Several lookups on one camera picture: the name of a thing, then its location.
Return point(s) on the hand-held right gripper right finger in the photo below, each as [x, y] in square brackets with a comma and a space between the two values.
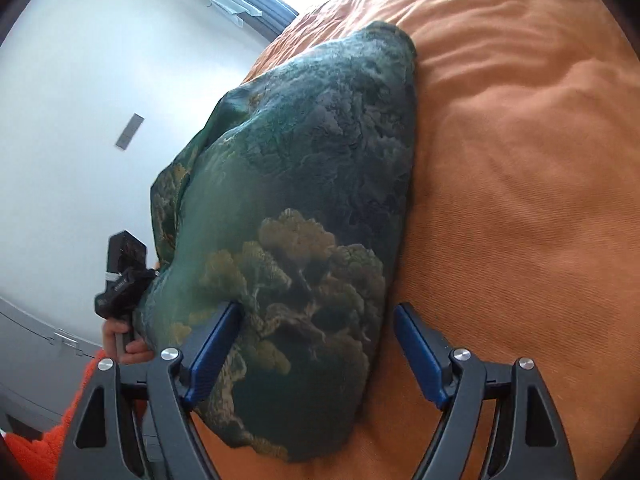
[420, 355]

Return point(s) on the light blue hanging towel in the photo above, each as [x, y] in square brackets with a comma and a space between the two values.
[232, 2]

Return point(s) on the person's left hand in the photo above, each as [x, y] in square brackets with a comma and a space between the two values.
[110, 331]

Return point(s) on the person's left forearm orange sleeve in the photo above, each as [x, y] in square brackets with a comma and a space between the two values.
[40, 452]

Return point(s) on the grey cabinet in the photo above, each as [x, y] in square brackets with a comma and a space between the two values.
[30, 360]

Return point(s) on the dark wall switch plate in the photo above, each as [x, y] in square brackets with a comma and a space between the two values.
[129, 131]

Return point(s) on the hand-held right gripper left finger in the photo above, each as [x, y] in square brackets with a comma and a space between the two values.
[212, 355]

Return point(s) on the green landscape printed jacket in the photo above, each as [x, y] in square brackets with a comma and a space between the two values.
[310, 185]

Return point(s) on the orange bedspread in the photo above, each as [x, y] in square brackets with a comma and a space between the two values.
[500, 210]

